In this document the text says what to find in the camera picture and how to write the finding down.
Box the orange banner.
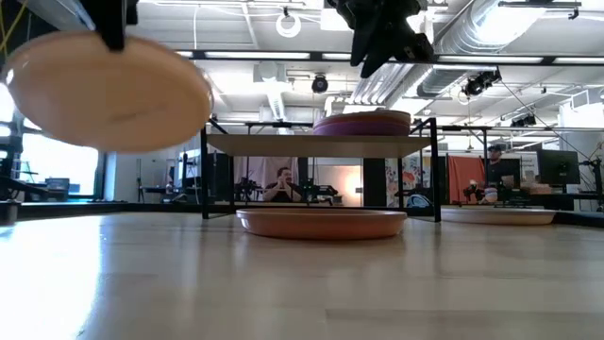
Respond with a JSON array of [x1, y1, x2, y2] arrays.
[[447, 155, 486, 204]]

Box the blue and white helmet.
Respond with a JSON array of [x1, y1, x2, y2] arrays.
[[406, 194, 433, 210]]

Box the black machine with green lights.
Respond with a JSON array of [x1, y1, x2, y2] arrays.
[[301, 181, 339, 206]]

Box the white plate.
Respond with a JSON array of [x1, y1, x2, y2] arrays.
[[441, 207, 558, 227]]

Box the black pillar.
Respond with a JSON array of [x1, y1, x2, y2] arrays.
[[362, 158, 387, 208]]

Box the colourful poster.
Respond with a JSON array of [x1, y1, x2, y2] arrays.
[[385, 155, 424, 208]]

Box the silver ventilation duct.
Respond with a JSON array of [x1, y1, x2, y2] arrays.
[[417, 0, 544, 98]]

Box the person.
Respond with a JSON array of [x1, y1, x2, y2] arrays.
[[261, 165, 304, 204], [485, 144, 516, 190]]

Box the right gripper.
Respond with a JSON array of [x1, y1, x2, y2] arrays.
[[329, 0, 424, 79]]

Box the white ring lamp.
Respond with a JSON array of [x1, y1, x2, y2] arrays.
[[276, 12, 303, 39]]

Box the large bright window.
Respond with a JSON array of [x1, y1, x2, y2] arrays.
[[0, 79, 100, 197]]

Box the white curtain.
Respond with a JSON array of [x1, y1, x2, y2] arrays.
[[234, 157, 299, 202]]

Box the peach plate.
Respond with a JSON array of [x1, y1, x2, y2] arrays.
[[235, 208, 409, 241]]

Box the black overhead light bar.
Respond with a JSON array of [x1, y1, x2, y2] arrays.
[[174, 49, 604, 66]]

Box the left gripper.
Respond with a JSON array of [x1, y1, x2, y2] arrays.
[[79, 0, 141, 52]]

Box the purple plate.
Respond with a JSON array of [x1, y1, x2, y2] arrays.
[[312, 122, 411, 138]]

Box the black-framed wooden shelf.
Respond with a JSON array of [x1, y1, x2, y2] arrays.
[[199, 114, 443, 223]]

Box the cream plate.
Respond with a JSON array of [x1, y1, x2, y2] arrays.
[[2, 30, 214, 155]]

